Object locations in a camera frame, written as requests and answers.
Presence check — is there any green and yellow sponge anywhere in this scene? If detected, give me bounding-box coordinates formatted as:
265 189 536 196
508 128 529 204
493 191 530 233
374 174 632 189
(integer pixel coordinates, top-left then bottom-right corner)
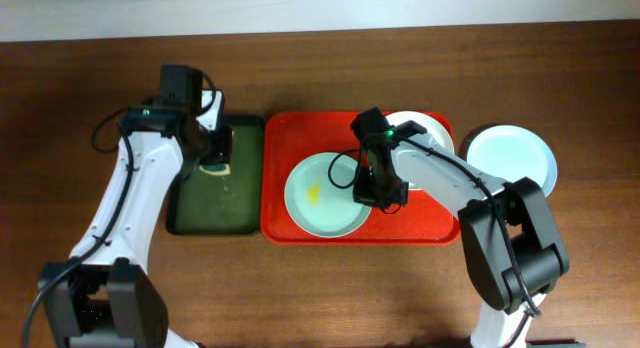
199 163 231 176

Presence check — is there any mint green plate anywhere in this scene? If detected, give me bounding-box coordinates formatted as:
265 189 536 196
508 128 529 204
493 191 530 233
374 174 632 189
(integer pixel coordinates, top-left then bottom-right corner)
284 152 372 238

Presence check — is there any dark green plastic tray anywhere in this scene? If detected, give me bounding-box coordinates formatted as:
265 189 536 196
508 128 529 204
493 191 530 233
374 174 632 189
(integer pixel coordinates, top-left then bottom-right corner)
166 115 265 235

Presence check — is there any white plate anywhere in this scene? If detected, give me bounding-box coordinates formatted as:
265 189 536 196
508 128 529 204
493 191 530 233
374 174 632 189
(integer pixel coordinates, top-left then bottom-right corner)
383 110 456 191

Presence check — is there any light blue plate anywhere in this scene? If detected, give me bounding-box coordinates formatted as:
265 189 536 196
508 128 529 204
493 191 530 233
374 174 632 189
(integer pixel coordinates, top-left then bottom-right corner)
465 125 558 197

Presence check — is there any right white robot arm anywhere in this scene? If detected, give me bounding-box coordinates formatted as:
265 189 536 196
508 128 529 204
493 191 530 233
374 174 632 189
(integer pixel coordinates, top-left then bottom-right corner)
350 108 569 347

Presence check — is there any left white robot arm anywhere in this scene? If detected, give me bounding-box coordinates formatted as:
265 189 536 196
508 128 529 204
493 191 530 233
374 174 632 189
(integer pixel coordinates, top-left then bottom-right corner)
32 65 232 347

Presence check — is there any red plastic tray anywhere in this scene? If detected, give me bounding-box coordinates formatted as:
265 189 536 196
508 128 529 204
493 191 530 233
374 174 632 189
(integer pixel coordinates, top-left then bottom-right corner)
260 111 460 246

